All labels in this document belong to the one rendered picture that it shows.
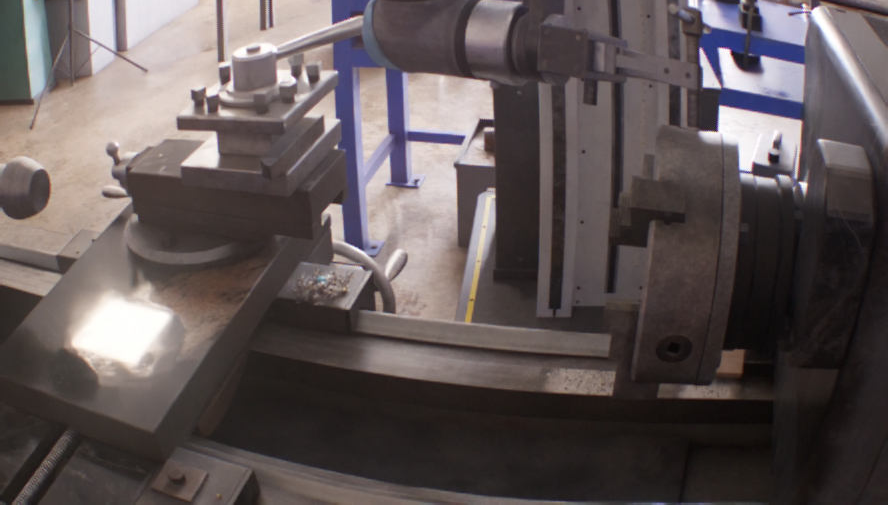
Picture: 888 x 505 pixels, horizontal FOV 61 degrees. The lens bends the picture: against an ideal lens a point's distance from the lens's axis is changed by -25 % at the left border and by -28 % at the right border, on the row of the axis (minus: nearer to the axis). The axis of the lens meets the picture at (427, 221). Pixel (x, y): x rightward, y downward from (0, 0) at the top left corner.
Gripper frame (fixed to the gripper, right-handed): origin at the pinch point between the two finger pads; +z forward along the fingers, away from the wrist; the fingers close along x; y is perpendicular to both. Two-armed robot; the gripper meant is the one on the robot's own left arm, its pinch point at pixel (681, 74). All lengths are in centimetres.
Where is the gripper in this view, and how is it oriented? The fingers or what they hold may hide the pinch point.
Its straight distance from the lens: 90.8
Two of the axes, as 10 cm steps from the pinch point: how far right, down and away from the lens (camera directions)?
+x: -4.9, 1.2, -8.6
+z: 8.7, 1.8, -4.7
